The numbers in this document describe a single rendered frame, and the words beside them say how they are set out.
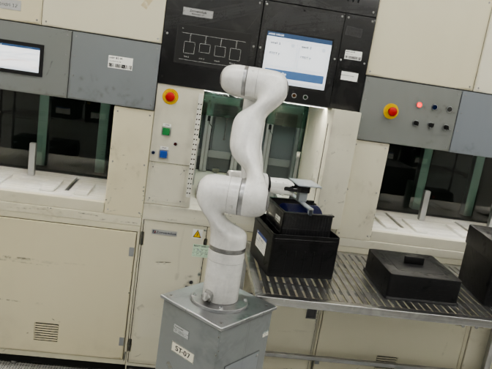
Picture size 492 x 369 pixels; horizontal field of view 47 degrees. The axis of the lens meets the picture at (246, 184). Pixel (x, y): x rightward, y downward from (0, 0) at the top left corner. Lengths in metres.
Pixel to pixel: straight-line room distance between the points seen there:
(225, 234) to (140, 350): 1.16
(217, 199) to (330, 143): 0.86
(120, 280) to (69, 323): 0.32
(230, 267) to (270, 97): 0.56
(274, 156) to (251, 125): 1.62
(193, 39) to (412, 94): 0.98
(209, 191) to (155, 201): 0.81
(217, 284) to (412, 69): 1.33
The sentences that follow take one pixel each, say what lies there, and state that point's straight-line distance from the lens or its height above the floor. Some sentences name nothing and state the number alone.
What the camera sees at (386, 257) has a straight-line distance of 2.38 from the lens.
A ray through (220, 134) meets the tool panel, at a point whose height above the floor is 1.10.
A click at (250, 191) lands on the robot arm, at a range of 1.75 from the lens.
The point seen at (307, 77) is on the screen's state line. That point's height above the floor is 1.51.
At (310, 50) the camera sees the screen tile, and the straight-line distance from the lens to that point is 2.49.
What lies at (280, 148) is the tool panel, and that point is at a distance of 3.42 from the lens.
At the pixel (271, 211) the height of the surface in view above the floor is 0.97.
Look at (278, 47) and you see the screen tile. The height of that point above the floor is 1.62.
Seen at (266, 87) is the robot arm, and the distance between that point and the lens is 1.86.
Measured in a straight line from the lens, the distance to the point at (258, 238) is 2.32.
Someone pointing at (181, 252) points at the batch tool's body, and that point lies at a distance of 2.60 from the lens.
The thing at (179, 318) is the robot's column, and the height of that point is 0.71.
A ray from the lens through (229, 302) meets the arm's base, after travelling 1.88.
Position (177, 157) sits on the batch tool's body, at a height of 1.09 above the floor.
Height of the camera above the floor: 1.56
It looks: 12 degrees down
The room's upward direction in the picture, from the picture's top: 9 degrees clockwise
